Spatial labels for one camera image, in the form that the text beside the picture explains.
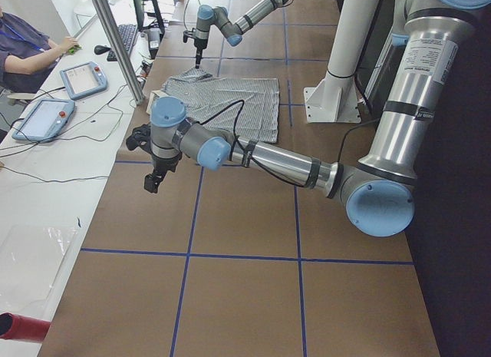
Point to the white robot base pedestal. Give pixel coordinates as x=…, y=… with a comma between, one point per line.
x=334, y=99

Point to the black computer mouse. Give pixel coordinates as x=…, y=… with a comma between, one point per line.
x=101, y=49

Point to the black keyboard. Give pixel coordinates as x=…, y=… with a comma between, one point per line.
x=128, y=34

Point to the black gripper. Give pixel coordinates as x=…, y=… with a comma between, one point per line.
x=199, y=46
x=165, y=165

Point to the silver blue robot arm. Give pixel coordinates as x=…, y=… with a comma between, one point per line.
x=208, y=16
x=375, y=190

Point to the seated person in purple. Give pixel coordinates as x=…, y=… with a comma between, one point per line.
x=28, y=56

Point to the navy white striped polo shirt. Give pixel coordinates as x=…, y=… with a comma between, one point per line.
x=248, y=106

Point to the green tool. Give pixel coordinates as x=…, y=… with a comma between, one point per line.
x=73, y=50

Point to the upper blue teach pendant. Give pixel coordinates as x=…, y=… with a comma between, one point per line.
x=83, y=80

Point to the lower blue teach pendant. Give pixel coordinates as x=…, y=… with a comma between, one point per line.
x=45, y=121

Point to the blue teach pendant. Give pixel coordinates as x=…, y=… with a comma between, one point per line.
x=45, y=121
x=83, y=80

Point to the red cylinder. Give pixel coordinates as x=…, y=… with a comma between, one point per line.
x=22, y=328

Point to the aluminium camera post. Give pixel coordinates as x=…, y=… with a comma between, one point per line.
x=110, y=29

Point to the clear plastic bag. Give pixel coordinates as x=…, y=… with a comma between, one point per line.
x=31, y=257

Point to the blue tape grid lines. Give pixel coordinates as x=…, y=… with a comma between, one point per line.
x=236, y=263

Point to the black monitor stand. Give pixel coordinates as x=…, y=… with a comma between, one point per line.
x=148, y=16

